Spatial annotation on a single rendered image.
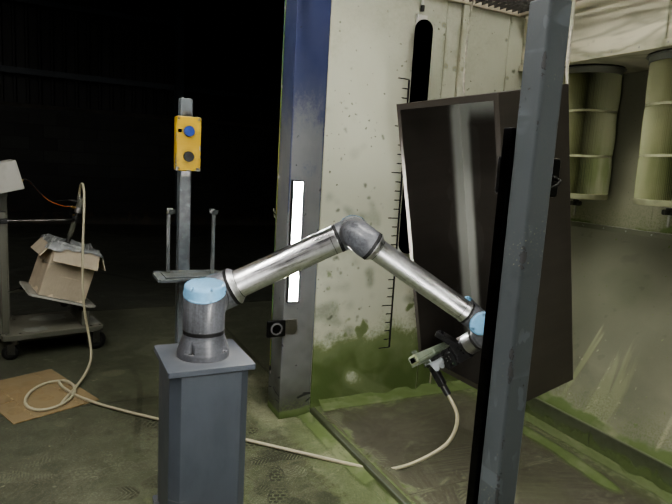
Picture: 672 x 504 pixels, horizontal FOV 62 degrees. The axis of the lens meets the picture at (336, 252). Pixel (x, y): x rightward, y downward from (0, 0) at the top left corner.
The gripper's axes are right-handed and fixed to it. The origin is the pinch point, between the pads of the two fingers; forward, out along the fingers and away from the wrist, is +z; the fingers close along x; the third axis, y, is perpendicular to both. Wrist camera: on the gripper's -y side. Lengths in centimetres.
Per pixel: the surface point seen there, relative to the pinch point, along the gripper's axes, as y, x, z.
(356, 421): 6, 20, 67
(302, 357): -36, 10, 71
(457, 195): -60, 32, -41
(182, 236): -112, -36, 66
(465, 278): -27, 42, -18
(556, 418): 55, 82, -3
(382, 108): -126, 41, -30
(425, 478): 42, -5, 27
